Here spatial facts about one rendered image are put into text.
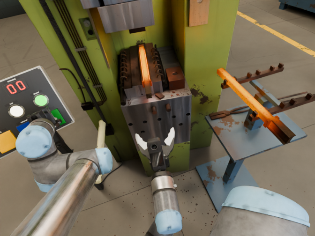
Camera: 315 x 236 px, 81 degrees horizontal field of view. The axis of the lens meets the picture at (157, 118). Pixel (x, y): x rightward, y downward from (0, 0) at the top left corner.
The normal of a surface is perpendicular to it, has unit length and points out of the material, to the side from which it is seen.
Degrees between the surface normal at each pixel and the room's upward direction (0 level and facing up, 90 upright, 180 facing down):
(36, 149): 60
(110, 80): 90
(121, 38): 90
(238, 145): 0
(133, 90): 90
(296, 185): 0
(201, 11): 90
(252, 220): 17
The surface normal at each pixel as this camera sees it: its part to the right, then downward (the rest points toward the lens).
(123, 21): 0.13, 0.74
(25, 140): 0.41, 0.21
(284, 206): 0.08, -0.59
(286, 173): -0.11, -0.65
